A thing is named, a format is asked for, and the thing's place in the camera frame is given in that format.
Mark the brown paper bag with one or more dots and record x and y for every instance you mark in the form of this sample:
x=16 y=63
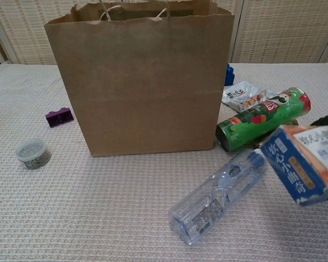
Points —
x=139 y=82

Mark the orange cookie box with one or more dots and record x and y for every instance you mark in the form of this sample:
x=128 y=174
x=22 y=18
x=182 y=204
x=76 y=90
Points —
x=295 y=166

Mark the beige woven tablecloth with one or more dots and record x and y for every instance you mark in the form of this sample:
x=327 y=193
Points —
x=98 y=204

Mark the small clear plastic jar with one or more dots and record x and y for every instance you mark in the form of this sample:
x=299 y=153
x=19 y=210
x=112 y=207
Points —
x=31 y=154

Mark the blue toy brick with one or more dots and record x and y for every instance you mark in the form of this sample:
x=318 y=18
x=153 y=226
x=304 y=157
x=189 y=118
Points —
x=229 y=75

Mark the clear plastic water bottle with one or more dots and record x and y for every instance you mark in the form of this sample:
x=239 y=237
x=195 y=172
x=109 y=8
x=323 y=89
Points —
x=216 y=196

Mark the green chips can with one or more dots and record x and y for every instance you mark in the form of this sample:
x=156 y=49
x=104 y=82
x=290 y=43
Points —
x=257 y=121

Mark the woven folding screen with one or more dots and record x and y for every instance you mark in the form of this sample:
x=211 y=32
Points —
x=276 y=32

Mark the white peanut snack pouch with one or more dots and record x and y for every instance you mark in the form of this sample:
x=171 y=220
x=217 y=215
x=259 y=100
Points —
x=236 y=95

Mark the purple toy brick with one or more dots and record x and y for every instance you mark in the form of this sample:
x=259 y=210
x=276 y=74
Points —
x=58 y=118

